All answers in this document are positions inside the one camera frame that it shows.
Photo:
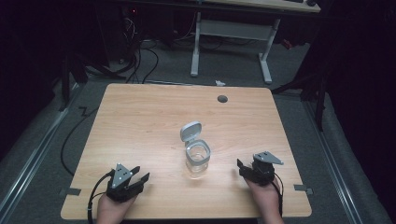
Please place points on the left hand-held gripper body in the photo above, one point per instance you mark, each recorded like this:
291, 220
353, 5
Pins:
120, 183

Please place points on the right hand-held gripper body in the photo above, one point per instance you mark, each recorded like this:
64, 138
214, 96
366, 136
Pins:
263, 168

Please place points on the clear jar with grey flip lid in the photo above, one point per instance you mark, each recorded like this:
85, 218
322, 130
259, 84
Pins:
195, 148

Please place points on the person's left hand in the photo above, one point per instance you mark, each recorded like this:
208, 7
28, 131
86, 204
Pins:
111, 210

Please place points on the grey tape strip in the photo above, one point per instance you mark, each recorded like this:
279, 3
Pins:
70, 191
303, 188

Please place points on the white crumpled paper scrap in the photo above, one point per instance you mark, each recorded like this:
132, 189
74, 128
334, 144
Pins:
220, 83

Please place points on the black metal stand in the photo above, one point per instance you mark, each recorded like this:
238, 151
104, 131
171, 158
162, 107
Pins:
311, 84
70, 74

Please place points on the light wooden desk top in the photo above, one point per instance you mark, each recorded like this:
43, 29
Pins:
261, 4

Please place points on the aluminium floor rail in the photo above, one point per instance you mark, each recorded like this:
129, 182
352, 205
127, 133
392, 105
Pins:
32, 158
334, 165

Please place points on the white metal desk frame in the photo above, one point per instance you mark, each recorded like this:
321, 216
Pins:
231, 43

